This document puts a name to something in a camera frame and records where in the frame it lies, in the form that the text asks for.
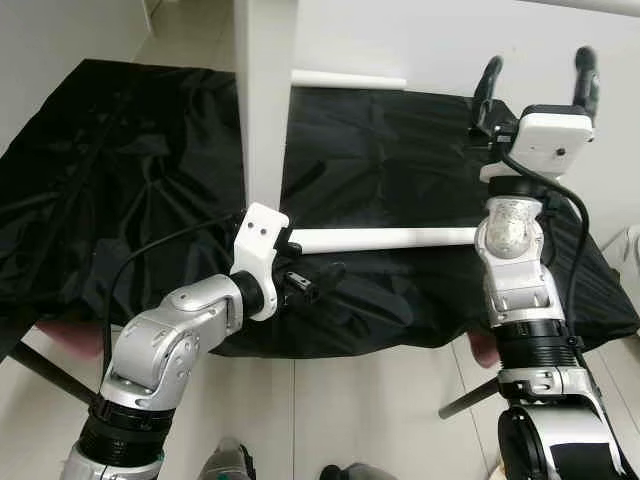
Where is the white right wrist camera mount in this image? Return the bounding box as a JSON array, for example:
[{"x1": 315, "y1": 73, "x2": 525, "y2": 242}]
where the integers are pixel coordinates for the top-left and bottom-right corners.
[{"x1": 480, "y1": 108, "x2": 596, "y2": 186}]

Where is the grey robot foot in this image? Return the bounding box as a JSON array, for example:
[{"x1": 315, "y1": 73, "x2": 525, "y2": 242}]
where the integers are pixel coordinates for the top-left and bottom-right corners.
[
  {"x1": 198, "y1": 437, "x2": 257, "y2": 480},
  {"x1": 320, "y1": 462, "x2": 401, "y2": 480}
]

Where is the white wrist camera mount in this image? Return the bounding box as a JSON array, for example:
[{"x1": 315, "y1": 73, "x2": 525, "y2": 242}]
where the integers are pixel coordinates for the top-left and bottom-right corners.
[
  {"x1": 230, "y1": 203, "x2": 291, "y2": 321},
  {"x1": 480, "y1": 108, "x2": 596, "y2": 186}
]

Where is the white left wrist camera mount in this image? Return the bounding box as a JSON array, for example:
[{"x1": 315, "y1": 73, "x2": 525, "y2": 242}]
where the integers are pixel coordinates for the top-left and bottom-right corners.
[{"x1": 230, "y1": 203, "x2": 291, "y2": 321}]

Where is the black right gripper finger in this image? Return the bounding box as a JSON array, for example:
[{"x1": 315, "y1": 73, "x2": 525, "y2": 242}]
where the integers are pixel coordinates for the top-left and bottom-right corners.
[
  {"x1": 474, "y1": 58, "x2": 503, "y2": 135},
  {"x1": 575, "y1": 47, "x2": 601, "y2": 126}
]

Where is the black table cloth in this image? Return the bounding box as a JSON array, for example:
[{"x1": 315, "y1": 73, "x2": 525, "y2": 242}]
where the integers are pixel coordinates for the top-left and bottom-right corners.
[{"x1": 0, "y1": 58, "x2": 640, "y2": 361}]

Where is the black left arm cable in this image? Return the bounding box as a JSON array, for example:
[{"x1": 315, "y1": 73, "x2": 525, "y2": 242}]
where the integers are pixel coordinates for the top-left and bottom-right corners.
[{"x1": 103, "y1": 215, "x2": 246, "y2": 361}]

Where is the white plastic table top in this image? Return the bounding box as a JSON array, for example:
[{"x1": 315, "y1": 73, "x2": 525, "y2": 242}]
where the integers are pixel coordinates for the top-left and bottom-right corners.
[{"x1": 234, "y1": 0, "x2": 299, "y2": 229}]

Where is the pink round object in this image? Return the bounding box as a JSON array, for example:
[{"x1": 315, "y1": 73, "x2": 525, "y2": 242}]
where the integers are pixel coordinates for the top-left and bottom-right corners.
[{"x1": 470, "y1": 335, "x2": 503, "y2": 367}]

